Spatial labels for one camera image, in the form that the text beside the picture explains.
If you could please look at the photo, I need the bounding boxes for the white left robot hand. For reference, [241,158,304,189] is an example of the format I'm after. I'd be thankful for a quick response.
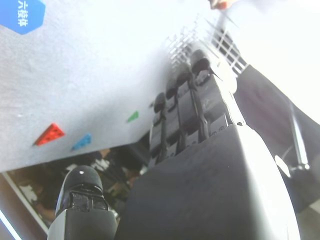
[47,48,301,240]

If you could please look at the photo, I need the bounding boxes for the toy cupcake with red heart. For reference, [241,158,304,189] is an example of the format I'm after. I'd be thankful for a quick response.
[209,0,237,10]

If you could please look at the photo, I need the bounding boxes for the red triangle block three holes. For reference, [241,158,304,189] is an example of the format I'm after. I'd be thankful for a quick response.
[33,122,66,147]

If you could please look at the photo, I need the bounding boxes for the blue triangle block three holes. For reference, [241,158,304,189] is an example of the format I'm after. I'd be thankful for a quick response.
[71,133,93,151]

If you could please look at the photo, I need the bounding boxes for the blue hexagonal prism block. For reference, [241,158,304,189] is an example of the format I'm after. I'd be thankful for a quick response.
[0,0,47,35]

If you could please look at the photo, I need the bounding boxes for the silver wire dish rack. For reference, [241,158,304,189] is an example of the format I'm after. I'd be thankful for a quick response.
[166,9,250,76]

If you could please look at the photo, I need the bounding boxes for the green triangle block three holes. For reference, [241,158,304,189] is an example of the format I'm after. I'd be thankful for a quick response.
[126,110,140,123]

